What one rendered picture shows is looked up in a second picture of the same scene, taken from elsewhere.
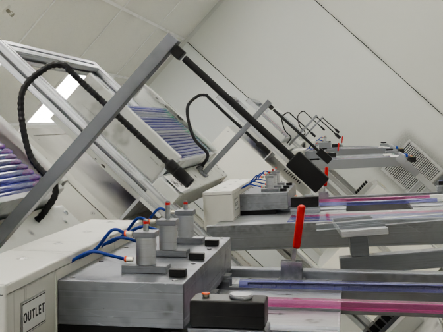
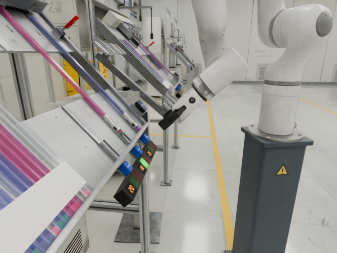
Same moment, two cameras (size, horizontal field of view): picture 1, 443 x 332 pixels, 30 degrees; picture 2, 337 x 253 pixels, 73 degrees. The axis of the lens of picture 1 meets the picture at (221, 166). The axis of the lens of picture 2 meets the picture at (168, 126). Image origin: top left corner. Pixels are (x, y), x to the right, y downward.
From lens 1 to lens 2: 0.48 m
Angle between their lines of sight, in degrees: 22
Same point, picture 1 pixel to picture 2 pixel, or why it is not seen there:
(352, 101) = (197, 44)
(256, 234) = (107, 33)
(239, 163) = (154, 28)
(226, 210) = (111, 21)
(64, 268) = not seen: outside the picture
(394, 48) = not seen: hidden behind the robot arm
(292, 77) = (190, 25)
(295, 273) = (58, 34)
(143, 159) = not seen: outside the picture
